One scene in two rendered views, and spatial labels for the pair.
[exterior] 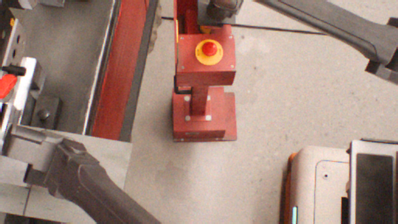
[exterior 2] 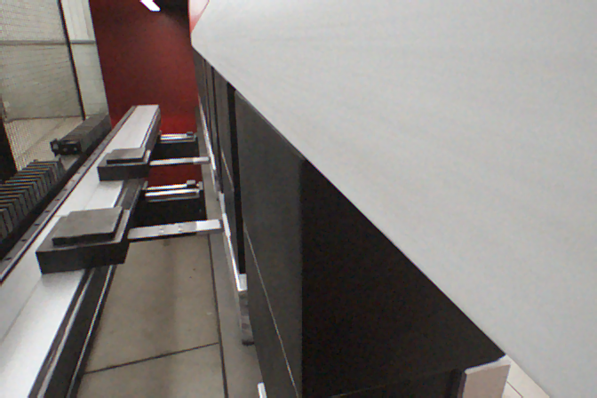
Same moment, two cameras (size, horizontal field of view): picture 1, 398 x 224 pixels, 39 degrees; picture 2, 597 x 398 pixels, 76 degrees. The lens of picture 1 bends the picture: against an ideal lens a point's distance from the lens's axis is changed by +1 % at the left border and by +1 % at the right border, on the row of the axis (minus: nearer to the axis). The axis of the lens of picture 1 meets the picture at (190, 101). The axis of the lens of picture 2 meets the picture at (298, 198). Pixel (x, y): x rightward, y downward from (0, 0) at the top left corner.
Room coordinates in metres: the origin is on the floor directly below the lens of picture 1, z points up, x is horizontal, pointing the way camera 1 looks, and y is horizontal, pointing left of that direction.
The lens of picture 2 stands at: (-0.37, 0.54, 1.29)
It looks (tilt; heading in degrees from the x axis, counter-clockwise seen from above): 22 degrees down; 338
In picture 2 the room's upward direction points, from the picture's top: straight up
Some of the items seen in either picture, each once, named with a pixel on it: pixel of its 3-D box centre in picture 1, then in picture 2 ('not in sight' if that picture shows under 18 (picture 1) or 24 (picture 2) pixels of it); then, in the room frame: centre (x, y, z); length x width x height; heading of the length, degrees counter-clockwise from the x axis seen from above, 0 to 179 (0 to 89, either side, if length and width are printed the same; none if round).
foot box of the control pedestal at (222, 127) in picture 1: (204, 113); not in sight; (0.62, -0.06, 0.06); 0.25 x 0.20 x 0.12; 94
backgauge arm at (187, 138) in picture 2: not in sight; (130, 148); (1.59, 0.62, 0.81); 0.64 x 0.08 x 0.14; 83
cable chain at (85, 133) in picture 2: not in sight; (88, 131); (1.02, 0.71, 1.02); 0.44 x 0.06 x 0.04; 173
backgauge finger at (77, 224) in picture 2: not in sight; (141, 229); (0.24, 0.57, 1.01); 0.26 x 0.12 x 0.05; 83
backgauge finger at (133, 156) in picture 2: not in sight; (158, 160); (0.63, 0.52, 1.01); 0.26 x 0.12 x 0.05; 83
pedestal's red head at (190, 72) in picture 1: (204, 40); not in sight; (0.62, -0.03, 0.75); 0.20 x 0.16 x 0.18; 4
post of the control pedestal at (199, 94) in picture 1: (200, 85); not in sight; (0.62, -0.03, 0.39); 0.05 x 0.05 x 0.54; 4
